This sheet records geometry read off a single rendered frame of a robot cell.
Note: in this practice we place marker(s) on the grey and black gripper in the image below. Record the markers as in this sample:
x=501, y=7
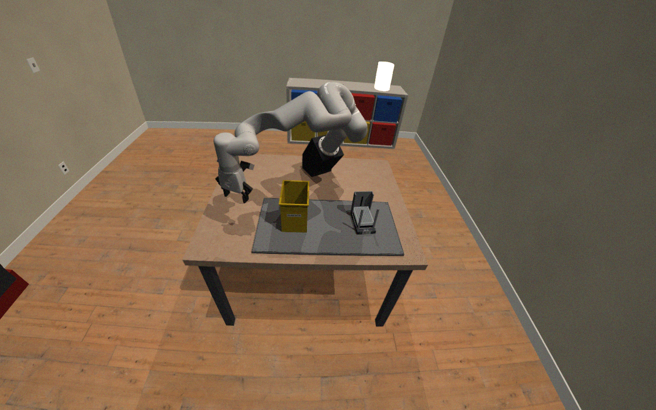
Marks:
x=235, y=182

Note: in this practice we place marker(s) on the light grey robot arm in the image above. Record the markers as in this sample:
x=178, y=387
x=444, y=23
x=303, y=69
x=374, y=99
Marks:
x=332, y=108

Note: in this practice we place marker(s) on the yellow plastics bin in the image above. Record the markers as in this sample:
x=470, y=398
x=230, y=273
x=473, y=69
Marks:
x=294, y=201

